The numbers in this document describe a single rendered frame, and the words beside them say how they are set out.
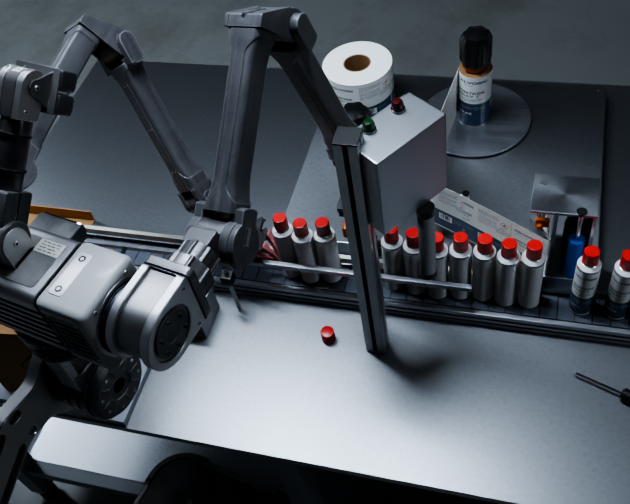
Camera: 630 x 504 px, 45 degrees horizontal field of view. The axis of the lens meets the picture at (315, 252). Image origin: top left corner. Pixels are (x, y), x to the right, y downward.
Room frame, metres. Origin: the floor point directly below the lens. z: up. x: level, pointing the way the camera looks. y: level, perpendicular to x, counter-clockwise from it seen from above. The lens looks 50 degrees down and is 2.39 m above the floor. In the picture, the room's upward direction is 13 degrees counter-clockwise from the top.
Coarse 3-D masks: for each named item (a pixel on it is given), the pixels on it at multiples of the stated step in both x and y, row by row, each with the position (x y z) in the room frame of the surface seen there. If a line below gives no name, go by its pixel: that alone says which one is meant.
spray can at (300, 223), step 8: (296, 224) 1.18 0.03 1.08; (304, 224) 1.17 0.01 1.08; (296, 232) 1.17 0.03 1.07; (304, 232) 1.17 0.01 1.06; (312, 232) 1.18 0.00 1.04; (296, 240) 1.17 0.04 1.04; (304, 240) 1.16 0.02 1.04; (312, 240) 1.17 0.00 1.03; (296, 248) 1.17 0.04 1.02; (304, 248) 1.16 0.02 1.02; (312, 248) 1.16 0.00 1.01; (296, 256) 1.18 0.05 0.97; (304, 256) 1.16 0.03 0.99; (312, 256) 1.16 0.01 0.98; (304, 264) 1.16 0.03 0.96; (312, 264) 1.16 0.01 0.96; (304, 272) 1.16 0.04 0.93; (304, 280) 1.17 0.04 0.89; (312, 280) 1.16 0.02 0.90
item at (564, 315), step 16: (112, 240) 1.45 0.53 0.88; (128, 240) 1.44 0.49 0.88; (144, 256) 1.37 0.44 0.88; (160, 256) 1.36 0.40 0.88; (240, 272) 1.25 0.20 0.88; (256, 272) 1.23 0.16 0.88; (272, 272) 1.22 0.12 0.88; (320, 288) 1.14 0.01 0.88; (336, 288) 1.13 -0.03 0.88; (352, 288) 1.12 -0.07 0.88; (384, 288) 1.10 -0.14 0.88; (448, 304) 1.01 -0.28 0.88; (464, 304) 1.00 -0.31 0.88; (480, 304) 0.99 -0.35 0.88; (496, 304) 0.98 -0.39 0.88; (544, 304) 0.95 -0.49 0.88; (560, 304) 0.94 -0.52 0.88; (560, 320) 0.90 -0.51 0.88; (576, 320) 0.89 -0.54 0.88; (592, 320) 0.89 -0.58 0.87; (608, 320) 0.87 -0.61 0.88; (624, 320) 0.87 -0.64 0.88
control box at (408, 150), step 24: (408, 96) 1.07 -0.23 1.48; (384, 120) 1.02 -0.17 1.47; (408, 120) 1.01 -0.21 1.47; (432, 120) 0.99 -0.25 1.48; (384, 144) 0.96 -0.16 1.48; (408, 144) 0.96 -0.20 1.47; (432, 144) 0.99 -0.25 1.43; (384, 168) 0.93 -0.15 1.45; (408, 168) 0.95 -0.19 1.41; (432, 168) 0.98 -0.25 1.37; (384, 192) 0.92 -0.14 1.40; (408, 192) 0.95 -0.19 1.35; (432, 192) 0.98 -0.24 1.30; (384, 216) 0.92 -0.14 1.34; (408, 216) 0.95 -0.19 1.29
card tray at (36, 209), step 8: (32, 208) 1.67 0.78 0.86; (40, 208) 1.66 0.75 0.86; (48, 208) 1.65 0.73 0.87; (56, 208) 1.64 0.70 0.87; (64, 208) 1.63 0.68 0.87; (32, 216) 1.67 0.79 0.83; (64, 216) 1.63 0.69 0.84; (72, 216) 1.62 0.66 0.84; (80, 216) 1.61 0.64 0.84; (88, 216) 1.60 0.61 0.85; (88, 224) 1.58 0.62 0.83
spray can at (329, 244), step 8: (320, 224) 1.16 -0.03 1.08; (328, 224) 1.16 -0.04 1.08; (320, 232) 1.15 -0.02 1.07; (328, 232) 1.16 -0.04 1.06; (320, 240) 1.15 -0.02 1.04; (328, 240) 1.15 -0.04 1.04; (336, 240) 1.16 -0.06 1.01; (320, 248) 1.15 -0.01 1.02; (328, 248) 1.14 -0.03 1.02; (336, 248) 1.15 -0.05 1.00; (320, 256) 1.15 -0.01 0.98; (328, 256) 1.14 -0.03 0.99; (336, 256) 1.15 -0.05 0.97; (320, 264) 1.16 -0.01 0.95; (328, 264) 1.14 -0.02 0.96; (336, 264) 1.15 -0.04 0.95; (328, 280) 1.15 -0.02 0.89; (336, 280) 1.14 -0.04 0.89
